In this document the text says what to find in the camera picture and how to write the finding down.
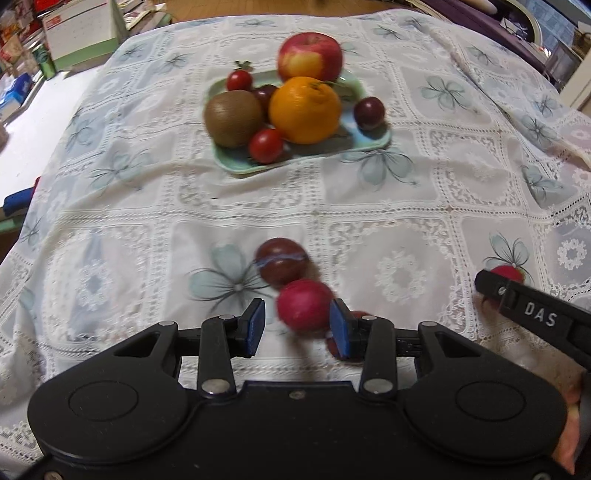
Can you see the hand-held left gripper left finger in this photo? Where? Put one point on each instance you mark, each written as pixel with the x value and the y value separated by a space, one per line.
pixel 254 327

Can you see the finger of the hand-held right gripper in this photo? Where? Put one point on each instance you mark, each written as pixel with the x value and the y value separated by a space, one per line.
pixel 491 288

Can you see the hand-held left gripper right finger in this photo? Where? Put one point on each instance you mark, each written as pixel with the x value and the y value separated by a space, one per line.
pixel 339 332

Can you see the red plum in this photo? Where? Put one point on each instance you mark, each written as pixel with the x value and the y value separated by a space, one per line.
pixel 508 273
pixel 302 307

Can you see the person's right hand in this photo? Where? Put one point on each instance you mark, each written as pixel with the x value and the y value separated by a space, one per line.
pixel 577 415

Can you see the dark purple plum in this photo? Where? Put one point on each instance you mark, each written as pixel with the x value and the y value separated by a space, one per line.
pixel 281 263
pixel 359 314
pixel 369 113
pixel 264 94

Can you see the white floral lace tablecloth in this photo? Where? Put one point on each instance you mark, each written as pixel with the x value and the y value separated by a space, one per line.
pixel 184 207

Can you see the light green plate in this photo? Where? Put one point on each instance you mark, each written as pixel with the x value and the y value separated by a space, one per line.
pixel 360 138

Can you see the brown kiwi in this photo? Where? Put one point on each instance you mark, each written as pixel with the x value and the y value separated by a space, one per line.
pixel 233 117

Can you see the large orange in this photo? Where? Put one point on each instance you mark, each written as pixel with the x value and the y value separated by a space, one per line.
pixel 304 110

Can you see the red cherry tomato with stem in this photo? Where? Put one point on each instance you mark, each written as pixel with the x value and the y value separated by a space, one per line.
pixel 239 79

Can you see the blue cloth object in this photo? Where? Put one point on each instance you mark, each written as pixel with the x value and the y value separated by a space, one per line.
pixel 18 202

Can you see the red apple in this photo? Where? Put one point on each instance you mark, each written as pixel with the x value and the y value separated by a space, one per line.
pixel 309 55

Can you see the white table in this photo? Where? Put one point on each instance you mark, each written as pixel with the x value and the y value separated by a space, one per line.
pixel 41 138

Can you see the blue tissue box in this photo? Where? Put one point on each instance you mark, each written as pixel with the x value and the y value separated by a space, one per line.
pixel 14 97

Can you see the green drink can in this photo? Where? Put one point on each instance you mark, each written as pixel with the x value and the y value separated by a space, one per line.
pixel 45 62

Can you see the desk calendar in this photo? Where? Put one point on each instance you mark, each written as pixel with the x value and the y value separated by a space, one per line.
pixel 78 32

